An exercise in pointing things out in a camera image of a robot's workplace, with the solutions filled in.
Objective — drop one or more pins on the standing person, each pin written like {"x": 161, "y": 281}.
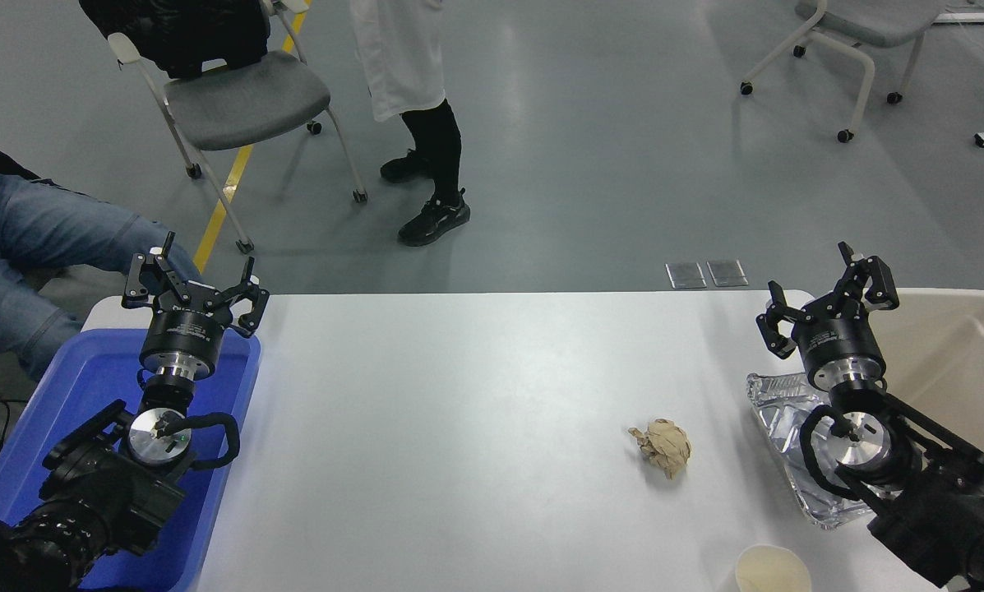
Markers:
{"x": 397, "y": 57}

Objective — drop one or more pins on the large pale bin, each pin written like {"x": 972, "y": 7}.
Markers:
{"x": 952, "y": 353}

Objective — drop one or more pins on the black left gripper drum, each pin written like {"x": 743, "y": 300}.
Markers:
{"x": 183, "y": 333}

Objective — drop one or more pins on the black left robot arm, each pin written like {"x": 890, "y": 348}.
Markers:
{"x": 97, "y": 493}

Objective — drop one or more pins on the seated person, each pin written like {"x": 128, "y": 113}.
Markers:
{"x": 48, "y": 230}

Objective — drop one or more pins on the black jacket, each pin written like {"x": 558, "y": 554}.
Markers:
{"x": 179, "y": 33}

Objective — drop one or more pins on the pale paper cup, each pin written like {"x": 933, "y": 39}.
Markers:
{"x": 771, "y": 571}

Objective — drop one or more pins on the silver foil tray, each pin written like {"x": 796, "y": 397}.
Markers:
{"x": 779, "y": 419}

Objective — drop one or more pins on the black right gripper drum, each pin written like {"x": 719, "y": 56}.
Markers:
{"x": 837, "y": 341}

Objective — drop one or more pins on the crumpled tan paper ball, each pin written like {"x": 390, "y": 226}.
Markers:
{"x": 664, "y": 448}

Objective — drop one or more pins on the grey chair with white frame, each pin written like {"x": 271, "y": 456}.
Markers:
{"x": 861, "y": 20}
{"x": 245, "y": 99}

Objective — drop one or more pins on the blue plastic tray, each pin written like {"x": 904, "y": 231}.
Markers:
{"x": 89, "y": 370}

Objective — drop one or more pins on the metal floor plate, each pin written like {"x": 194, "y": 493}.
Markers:
{"x": 727, "y": 273}
{"x": 686, "y": 275}

